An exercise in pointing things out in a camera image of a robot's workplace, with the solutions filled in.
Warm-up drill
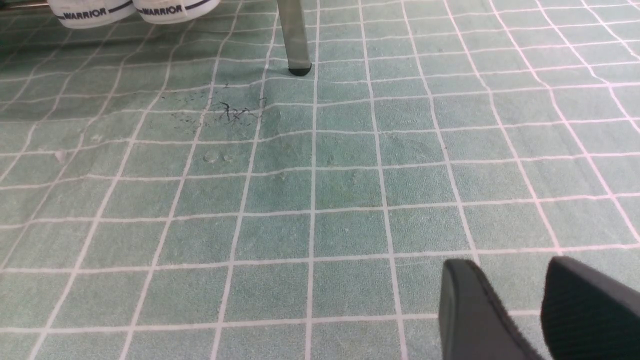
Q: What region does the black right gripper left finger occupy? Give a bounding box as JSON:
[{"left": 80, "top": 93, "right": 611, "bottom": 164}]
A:
[{"left": 438, "top": 259, "right": 542, "bottom": 360}]

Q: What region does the navy slip-on shoe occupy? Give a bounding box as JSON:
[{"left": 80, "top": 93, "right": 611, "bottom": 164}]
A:
[
  {"left": 47, "top": 0, "right": 137, "bottom": 29},
  {"left": 133, "top": 0, "right": 221, "bottom": 25}
]

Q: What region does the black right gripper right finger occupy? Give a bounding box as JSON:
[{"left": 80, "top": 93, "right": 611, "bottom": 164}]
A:
[{"left": 541, "top": 256, "right": 640, "bottom": 360}]

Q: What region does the green checkered cloth mat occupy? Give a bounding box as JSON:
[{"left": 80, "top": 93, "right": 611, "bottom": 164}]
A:
[{"left": 0, "top": 0, "right": 640, "bottom": 360}]

